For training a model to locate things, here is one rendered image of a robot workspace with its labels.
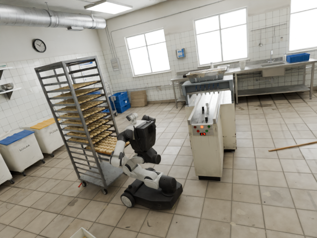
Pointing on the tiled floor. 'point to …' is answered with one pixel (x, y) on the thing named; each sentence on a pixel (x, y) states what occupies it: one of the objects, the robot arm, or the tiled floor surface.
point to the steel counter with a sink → (263, 68)
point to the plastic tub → (82, 234)
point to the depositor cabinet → (231, 129)
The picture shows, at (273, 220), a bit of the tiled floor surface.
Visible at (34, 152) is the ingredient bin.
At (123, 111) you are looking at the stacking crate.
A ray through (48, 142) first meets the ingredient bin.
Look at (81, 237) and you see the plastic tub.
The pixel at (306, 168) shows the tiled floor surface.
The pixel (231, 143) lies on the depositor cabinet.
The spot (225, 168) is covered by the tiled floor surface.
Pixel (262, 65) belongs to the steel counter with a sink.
